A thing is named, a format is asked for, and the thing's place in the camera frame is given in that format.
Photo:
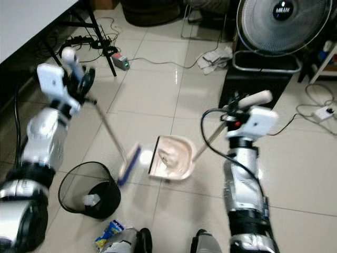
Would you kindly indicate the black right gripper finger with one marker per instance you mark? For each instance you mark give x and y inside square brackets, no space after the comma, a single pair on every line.
[236,99]

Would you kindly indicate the broom with blue bristles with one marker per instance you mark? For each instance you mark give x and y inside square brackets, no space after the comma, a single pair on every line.
[130,164]

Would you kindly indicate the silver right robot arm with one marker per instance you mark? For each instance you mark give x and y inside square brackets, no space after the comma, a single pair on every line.
[245,184]

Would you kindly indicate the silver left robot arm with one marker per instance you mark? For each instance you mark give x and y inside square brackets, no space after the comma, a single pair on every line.
[45,139]

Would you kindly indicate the large floor fan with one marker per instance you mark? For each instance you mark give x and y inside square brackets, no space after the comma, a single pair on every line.
[281,26]

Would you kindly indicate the black box under fan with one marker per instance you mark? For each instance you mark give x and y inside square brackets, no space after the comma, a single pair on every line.
[253,87]

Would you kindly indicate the black power strip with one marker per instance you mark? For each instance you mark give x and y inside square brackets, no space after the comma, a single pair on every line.
[84,41]

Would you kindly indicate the grey charger with red end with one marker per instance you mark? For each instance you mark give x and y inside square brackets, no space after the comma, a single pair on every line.
[121,61]

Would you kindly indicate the crumpled white cloth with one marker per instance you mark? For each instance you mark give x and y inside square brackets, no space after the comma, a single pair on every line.
[215,59]

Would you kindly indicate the brown cardboard box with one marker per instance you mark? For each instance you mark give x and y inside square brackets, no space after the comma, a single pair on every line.
[104,3]

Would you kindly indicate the white table with black legs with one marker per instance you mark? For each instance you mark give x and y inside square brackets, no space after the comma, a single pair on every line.
[31,21]

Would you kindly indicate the crumpled paper in dustpan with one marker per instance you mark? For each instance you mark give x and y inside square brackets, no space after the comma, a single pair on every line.
[167,157]

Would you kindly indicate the dark round basket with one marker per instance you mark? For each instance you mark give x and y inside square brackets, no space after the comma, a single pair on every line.
[152,11]

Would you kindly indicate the white power strip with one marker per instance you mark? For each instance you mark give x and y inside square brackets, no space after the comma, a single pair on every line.
[324,113]

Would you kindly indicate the white paper ball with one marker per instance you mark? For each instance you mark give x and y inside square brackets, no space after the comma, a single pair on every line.
[143,156]

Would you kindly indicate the black mesh wastebasket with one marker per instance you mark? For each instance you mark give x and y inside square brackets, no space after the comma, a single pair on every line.
[84,184]

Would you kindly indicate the crumpled white paper in basket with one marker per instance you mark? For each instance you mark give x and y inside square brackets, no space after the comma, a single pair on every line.
[92,200]

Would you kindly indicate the robot right leg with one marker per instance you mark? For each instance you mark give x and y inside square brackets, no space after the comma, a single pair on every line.
[208,243]

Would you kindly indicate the robot leg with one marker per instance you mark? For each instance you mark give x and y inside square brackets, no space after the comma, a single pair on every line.
[208,243]
[134,241]

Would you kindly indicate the blue yellow snack package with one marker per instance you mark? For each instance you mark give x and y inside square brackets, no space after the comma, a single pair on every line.
[109,234]

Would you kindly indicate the robot left leg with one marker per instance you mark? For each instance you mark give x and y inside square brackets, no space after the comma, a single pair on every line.
[134,241]

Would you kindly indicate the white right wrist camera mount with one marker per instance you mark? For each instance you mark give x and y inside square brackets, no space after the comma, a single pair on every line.
[258,121]

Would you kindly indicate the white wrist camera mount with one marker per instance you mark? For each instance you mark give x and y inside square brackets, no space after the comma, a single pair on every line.
[53,83]
[258,121]

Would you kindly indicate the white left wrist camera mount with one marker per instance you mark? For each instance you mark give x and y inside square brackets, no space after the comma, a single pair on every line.
[53,83]

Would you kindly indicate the white shelf frame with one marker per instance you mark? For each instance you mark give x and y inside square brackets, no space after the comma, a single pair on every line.
[321,60]

